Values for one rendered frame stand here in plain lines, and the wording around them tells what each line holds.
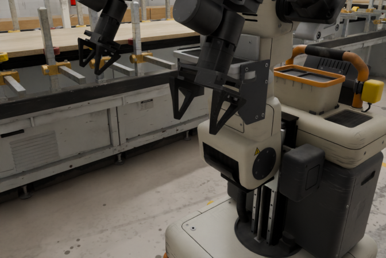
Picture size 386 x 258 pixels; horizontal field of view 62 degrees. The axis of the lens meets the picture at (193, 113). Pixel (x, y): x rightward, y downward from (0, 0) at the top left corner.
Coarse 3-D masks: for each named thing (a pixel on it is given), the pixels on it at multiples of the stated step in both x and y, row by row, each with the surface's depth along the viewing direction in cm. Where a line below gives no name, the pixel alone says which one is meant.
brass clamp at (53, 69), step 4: (56, 64) 163; (60, 64) 164; (64, 64) 165; (68, 64) 166; (44, 68) 160; (48, 68) 161; (52, 68) 162; (56, 68) 163; (44, 72) 160; (48, 72) 161; (52, 72) 162; (56, 72) 164
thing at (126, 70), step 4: (108, 60) 179; (112, 64) 171; (116, 64) 169; (120, 64) 169; (112, 68) 172; (116, 68) 168; (120, 68) 165; (124, 68) 161; (128, 68) 161; (124, 72) 162; (128, 72) 159; (132, 72) 159
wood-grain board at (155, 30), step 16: (16, 32) 230; (32, 32) 230; (64, 32) 230; (80, 32) 230; (128, 32) 230; (144, 32) 230; (160, 32) 230; (176, 32) 230; (192, 32) 232; (0, 48) 172; (16, 48) 172; (32, 48) 172; (64, 48) 179
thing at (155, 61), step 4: (132, 52) 203; (144, 56) 192; (148, 56) 191; (144, 60) 193; (148, 60) 190; (152, 60) 186; (156, 60) 183; (160, 60) 181; (164, 60) 181; (156, 64) 184; (160, 64) 180; (164, 64) 177; (168, 64) 174; (172, 64) 173; (168, 68) 175; (172, 68) 173
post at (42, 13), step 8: (40, 8) 152; (40, 16) 152; (40, 24) 155; (48, 24) 155; (48, 32) 156; (48, 40) 157; (48, 48) 159; (48, 56) 160; (48, 64) 161; (56, 80) 166
